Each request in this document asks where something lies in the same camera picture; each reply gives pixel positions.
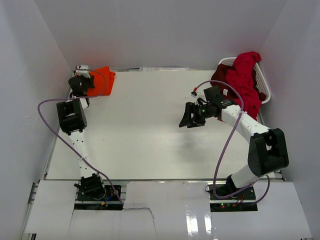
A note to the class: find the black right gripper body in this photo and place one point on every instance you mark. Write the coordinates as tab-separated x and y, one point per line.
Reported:
203	112

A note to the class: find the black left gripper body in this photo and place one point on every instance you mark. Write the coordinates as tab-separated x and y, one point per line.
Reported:
87	83

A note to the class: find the orange t shirt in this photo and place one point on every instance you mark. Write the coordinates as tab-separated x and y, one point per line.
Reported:
103	78

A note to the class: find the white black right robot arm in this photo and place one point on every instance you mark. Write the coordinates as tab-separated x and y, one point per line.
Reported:
267	151

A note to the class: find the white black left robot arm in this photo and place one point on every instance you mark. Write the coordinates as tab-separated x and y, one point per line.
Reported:
73	122

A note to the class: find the maroon t shirt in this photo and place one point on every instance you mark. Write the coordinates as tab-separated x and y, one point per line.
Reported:
218	80

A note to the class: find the pink magenta t shirt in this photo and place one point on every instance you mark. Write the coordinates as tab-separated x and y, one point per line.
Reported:
249	59

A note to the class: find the white perforated laundry basket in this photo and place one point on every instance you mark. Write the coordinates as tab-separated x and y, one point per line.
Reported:
262	85

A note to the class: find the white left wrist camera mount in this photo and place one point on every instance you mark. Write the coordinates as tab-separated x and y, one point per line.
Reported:
82	70

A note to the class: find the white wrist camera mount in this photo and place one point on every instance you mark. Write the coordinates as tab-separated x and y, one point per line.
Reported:
194	93
82	70

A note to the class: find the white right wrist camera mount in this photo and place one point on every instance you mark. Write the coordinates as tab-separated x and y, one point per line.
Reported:
194	93

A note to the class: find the printed paper sheet at wall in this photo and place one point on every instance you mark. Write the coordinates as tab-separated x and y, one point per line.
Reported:
162	69

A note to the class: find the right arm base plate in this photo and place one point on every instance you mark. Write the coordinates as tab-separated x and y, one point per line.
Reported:
242	202

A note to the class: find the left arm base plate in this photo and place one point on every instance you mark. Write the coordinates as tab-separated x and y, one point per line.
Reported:
105	201

